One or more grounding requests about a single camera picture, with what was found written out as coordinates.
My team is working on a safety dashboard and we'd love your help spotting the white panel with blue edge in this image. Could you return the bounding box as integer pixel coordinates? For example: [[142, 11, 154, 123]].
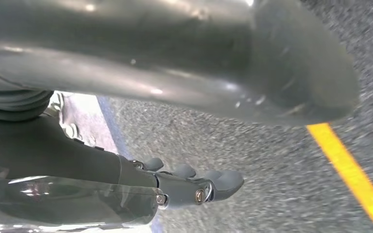
[[46, 91, 133, 162]]

